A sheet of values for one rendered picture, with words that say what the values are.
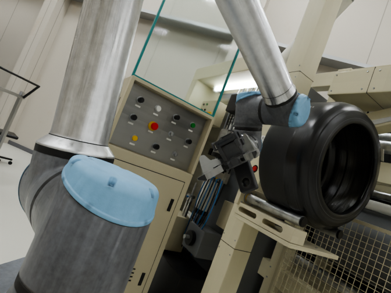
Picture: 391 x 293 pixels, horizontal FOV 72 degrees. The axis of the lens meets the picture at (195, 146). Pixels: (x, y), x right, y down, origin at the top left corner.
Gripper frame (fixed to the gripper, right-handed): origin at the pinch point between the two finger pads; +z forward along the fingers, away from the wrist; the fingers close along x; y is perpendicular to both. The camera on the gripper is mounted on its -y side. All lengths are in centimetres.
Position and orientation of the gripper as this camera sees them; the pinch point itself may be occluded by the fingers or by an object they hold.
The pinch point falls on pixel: (227, 169)
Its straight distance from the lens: 59.6
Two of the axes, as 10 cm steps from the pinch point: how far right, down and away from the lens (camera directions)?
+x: 8.3, -4.3, -3.6
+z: -3.5, 1.1, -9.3
